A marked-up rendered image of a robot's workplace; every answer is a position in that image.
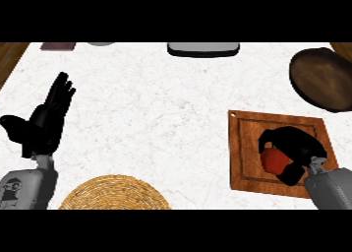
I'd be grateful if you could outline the red bell pepper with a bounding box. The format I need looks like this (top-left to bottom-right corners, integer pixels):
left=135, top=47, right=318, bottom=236
left=259, top=147, right=295, bottom=176

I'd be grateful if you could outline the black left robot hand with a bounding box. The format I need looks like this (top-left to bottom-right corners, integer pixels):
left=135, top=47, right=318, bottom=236
left=0, top=71, right=77, bottom=159

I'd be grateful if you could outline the brown wooden cutting board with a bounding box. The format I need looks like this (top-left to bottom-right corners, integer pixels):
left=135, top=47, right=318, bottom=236
left=226, top=109, right=340, bottom=200

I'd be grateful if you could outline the dark maroon flat object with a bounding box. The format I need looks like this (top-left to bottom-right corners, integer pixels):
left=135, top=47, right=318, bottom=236
left=40, top=41, right=77, bottom=52

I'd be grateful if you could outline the dark brown round pan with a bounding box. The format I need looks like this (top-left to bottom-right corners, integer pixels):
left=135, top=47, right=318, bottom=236
left=288, top=47, right=352, bottom=114

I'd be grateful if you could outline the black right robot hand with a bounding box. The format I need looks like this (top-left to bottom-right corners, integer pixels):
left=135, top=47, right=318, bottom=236
left=257, top=126, right=328, bottom=187

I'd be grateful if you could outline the small grey round object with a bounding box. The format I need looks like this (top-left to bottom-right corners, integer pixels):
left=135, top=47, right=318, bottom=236
left=86, top=41, right=117, bottom=47

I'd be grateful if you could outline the brown wooden panel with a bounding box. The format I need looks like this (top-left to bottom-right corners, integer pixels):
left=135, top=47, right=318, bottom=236
left=329, top=41, right=352, bottom=71
left=0, top=41, right=31, bottom=105

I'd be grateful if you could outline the round woven wicker placemat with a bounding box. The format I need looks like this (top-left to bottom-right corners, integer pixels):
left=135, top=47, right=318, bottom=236
left=58, top=174, right=173, bottom=211

